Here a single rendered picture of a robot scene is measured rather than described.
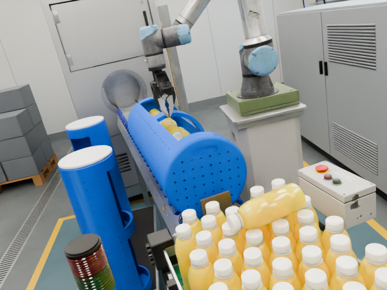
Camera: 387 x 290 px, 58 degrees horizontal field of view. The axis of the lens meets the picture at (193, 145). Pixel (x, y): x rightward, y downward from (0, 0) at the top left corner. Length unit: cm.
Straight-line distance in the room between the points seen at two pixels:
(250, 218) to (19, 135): 405
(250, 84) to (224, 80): 493
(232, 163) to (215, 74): 534
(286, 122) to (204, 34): 492
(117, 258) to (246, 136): 97
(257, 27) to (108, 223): 118
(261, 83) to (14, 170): 382
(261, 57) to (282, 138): 38
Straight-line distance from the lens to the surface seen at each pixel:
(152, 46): 139
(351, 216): 99
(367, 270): 81
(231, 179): 116
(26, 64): 662
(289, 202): 86
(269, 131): 153
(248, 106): 151
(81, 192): 180
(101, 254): 64
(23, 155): 475
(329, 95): 336
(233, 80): 652
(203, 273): 82
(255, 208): 83
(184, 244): 91
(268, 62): 140
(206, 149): 110
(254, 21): 140
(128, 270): 204
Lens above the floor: 158
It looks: 20 degrees down
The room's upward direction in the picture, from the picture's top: 12 degrees counter-clockwise
